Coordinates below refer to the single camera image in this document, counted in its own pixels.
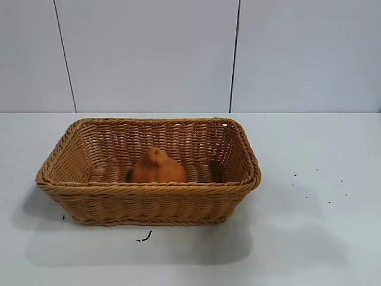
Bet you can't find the bumpy orange fruit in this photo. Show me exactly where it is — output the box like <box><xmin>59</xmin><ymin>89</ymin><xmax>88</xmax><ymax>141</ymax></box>
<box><xmin>130</xmin><ymin>146</ymin><xmax>188</xmax><ymax>184</ymax></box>

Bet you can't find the woven wicker rectangular basket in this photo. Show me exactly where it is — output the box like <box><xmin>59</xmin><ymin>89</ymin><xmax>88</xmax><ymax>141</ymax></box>
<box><xmin>35</xmin><ymin>117</ymin><xmax>263</xmax><ymax>226</ymax></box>

